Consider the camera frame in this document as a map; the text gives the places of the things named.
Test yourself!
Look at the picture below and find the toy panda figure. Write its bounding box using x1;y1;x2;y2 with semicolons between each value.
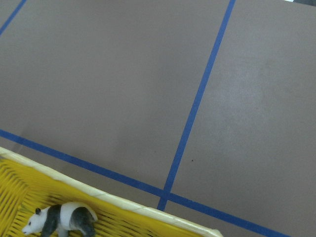
22;201;98;237

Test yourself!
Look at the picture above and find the yellow woven basket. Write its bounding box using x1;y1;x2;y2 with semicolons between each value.
0;148;221;237

